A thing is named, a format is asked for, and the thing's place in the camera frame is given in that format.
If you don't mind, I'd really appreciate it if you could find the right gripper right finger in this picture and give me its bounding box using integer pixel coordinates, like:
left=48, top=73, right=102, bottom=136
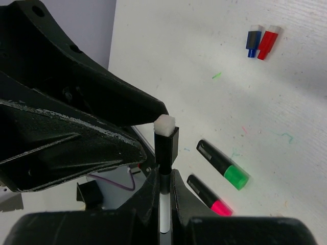
left=170, top=169, right=218, bottom=244

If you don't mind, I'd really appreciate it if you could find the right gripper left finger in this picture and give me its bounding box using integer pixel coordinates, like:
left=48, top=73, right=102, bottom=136
left=112, top=168, right=160, bottom=244

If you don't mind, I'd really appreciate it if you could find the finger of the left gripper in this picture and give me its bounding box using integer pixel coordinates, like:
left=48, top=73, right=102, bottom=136
left=1, top=100, right=147, bottom=191
left=1, top=1, right=168, bottom=127

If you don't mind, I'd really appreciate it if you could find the black pen cap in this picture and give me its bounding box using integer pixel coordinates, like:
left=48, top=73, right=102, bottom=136
left=154, top=114, right=179, bottom=175

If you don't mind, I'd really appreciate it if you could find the red pen cap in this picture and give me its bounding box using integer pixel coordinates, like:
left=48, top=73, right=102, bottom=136
left=258, top=26, right=281, bottom=60

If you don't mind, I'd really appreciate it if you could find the blue pen cap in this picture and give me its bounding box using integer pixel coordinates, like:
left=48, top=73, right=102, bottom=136
left=246, top=25, right=263, bottom=58

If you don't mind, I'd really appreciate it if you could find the pink black highlighter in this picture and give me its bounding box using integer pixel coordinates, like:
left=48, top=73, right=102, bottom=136
left=186, top=175, right=233, bottom=216

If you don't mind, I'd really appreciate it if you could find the green black highlighter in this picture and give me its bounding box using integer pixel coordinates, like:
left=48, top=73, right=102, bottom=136
left=196, top=139, right=249, bottom=190

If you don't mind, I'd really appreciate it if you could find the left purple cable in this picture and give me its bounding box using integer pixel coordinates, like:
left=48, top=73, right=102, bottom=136
left=88, top=169, right=136, bottom=191

